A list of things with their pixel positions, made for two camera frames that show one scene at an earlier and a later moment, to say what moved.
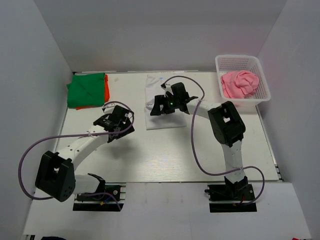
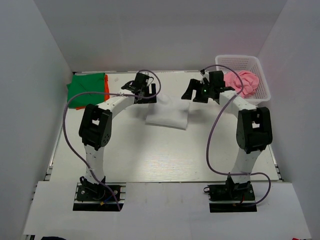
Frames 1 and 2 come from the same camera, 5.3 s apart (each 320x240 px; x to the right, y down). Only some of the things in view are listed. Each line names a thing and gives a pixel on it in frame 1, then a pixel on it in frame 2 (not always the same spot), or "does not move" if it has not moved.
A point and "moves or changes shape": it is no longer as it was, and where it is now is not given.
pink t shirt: (239, 85) does not move
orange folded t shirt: (106, 94) does not move
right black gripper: (160, 100) → (193, 85)
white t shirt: (153, 88) moves or changes shape
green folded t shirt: (87, 90) does not move
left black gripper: (130, 130) → (147, 101)
